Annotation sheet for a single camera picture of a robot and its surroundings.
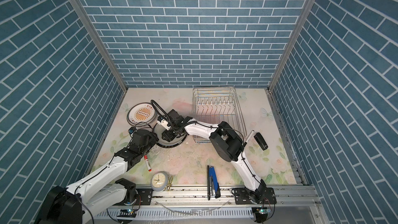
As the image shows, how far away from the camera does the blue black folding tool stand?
0.75m

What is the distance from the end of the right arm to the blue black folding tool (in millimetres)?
249

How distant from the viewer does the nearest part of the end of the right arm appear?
71 cm
